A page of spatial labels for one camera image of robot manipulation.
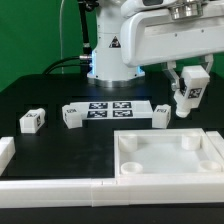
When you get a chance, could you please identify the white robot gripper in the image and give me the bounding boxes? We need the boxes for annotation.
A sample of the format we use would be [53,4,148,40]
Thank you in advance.
[120,0,224,91]

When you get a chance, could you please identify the white square tabletop tray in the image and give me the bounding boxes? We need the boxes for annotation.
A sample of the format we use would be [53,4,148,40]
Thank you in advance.
[114,129,224,178]

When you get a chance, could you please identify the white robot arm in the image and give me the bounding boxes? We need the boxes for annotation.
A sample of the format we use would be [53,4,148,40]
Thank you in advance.
[78,0,224,88]

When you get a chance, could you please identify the white marker tag plate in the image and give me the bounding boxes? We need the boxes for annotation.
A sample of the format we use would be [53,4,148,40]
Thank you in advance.
[71,100,153,120]

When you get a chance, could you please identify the white right fence piece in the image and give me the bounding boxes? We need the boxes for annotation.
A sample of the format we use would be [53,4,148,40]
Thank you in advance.
[206,131,224,159]

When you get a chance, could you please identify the white fence piece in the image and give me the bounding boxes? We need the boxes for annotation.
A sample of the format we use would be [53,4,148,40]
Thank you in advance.
[206,131,224,159]
[0,137,15,176]

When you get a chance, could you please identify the white left fence piece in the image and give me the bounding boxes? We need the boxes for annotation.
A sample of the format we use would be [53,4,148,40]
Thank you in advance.
[0,137,15,176]

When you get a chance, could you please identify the white front fence rail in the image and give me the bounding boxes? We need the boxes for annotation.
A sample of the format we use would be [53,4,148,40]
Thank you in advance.
[0,173,224,208]

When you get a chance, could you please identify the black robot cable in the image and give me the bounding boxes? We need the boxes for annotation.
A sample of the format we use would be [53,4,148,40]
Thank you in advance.
[42,55,93,75]

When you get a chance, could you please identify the grey thin cable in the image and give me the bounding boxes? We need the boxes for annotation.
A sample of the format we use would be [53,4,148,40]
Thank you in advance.
[59,0,67,75]

